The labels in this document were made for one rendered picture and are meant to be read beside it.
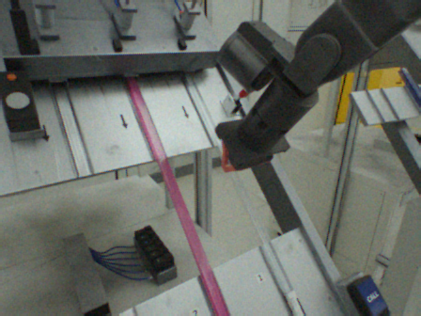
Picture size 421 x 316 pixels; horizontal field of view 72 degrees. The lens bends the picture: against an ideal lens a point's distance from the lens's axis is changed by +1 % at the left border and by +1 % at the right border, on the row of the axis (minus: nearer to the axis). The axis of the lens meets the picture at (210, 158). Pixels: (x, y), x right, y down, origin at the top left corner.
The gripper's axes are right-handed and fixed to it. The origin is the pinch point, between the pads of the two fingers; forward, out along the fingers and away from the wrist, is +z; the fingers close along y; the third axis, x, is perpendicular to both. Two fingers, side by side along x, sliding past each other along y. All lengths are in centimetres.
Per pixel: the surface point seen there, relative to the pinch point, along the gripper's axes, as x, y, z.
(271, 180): 4.2, -8.0, 1.9
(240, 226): -4, -75, 128
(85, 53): -20.0, 18.0, -6.4
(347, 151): -5, -81, 36
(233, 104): -10.2, -5.1, -2.5
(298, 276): 20.0, -3.3, 1.7
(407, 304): 39, -37, 15
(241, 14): -153, -137, 85
